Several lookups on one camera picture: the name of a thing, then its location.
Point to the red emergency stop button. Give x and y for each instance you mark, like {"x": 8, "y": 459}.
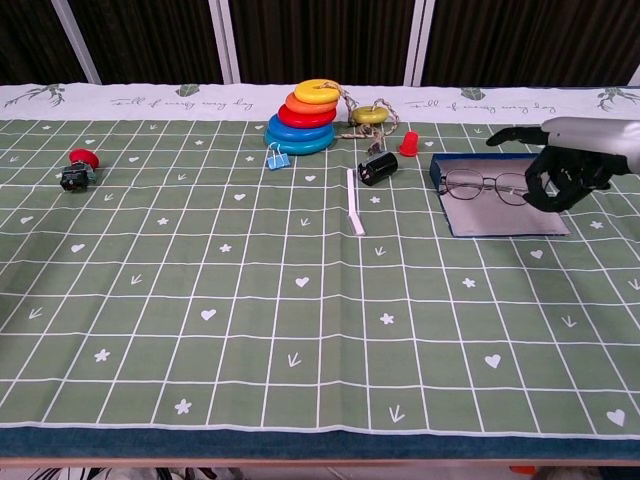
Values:
{"x": 82, "y": 157}

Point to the white bent strip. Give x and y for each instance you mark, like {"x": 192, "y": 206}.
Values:
{"x": 352, "y": 195}

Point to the green checked tablecloth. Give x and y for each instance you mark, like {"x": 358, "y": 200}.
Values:
{"x": 200, "y": 280}

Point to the thin-framed eyeglasses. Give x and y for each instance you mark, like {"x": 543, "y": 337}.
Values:
{"x": 462, "y": 184}

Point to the white aluminium partition post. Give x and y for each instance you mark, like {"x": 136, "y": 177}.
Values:
{"x": 225, "y": 42}
{"x": 635, "y": 77}
{"x": 419, "y": 42}
{"x": 75, "y": 42}

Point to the small red cap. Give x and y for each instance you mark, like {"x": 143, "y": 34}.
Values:
{"x": 408, "y": 145}

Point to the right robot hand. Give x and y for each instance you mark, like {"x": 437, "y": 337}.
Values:
{"x": 590, "y": 137}

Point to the grey pouch with blue trim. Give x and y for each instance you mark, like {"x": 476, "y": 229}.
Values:
{"x": 500, "y": 220}

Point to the black cylindrical part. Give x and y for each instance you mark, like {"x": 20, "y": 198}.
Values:
{"x": 382, "y": 167}

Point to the blue binder clip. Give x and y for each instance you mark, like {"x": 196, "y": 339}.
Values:
{"x": 277, "y": 162}

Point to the dark blue table underlay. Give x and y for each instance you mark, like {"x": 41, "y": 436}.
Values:
{"x": 320, "y": 447}

